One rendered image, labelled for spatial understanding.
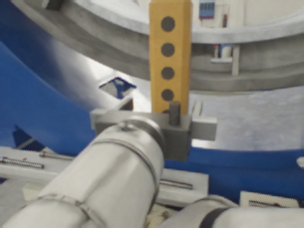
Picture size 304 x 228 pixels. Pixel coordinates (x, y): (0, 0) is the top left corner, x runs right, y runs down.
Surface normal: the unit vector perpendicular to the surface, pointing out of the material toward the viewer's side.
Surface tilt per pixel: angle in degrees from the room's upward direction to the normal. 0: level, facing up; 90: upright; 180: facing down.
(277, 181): 90
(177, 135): 90
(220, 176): 90
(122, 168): 35
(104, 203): 40
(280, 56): 90
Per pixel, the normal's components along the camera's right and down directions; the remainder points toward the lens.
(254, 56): -0.27, 0.36
